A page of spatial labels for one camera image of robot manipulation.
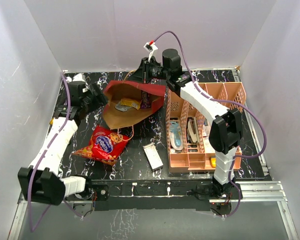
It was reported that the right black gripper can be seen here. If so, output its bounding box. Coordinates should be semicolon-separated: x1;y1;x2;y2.
128;57;171;85

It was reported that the red brown paper bag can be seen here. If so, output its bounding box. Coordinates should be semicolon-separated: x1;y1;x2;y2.
102;80;166;130

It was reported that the red cookie snack bag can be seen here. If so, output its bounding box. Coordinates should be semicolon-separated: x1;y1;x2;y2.
72;125;130;166

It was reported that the dark silver snack wrapper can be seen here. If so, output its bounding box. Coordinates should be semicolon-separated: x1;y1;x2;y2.
115;102;138;112

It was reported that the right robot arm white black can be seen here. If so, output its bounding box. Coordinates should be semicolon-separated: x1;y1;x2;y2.
131;43;243;199

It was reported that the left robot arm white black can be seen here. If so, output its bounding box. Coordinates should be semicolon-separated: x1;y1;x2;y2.
17;80;108;206

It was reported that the white rectangular box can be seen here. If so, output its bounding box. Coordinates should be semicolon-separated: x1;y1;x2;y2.
143;143;164;171

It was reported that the beige stapler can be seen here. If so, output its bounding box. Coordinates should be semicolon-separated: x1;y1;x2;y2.
186;117;199;144

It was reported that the pink plastic desk organizer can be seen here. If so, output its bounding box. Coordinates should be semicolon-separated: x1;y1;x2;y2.
165;82;246;173

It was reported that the white packet in organizer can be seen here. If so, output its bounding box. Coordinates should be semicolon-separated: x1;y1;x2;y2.
202;119;215;153

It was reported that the yellow tape measure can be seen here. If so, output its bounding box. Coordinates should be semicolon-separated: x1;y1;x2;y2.
210;156;216;168

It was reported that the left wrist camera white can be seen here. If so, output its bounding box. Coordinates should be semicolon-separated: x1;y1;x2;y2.
66;73;87;84

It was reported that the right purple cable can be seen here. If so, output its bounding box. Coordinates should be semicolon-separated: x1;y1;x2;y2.
153;30;268;218

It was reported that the purple cable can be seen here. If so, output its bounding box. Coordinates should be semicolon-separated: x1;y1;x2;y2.
27;71;91;233
153;30;268;218

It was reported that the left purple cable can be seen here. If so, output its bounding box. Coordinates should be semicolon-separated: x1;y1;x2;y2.
27;71;91;233

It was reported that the aluminium rail frame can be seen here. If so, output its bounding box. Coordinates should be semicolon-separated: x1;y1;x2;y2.
7;67;300;240

